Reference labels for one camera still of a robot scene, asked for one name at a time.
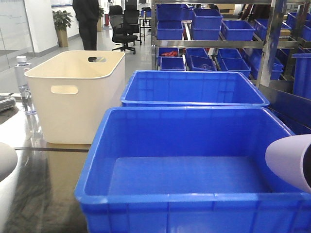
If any lavender plastic cup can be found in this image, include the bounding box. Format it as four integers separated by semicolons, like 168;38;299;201
265;134;311;193

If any beige plastic cup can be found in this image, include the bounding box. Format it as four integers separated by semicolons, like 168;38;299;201
0;142;18;181

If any far blue plastic bin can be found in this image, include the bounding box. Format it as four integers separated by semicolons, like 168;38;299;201
121;70;269;107

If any blue plastic bin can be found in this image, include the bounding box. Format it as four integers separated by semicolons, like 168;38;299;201
121;70;269;107
75;107;311;233

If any near blue plastic bin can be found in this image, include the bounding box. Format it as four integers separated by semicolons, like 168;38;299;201
75;107;311;233

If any cream plastic storage bin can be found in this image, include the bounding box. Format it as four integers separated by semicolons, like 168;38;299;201
25;50;125;144

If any black office chair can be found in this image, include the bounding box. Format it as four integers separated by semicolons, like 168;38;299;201
108;5;141;54

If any person in black clothes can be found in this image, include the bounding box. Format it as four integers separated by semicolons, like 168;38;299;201
72;0;100;50

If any potted plant in gold pot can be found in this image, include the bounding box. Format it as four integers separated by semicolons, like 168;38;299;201
52;10;72;47

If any metal shelving rack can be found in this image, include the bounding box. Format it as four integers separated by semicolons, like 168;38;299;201
151;0;311;87

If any clear water bottle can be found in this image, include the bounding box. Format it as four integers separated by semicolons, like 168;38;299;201
14;55;32;100

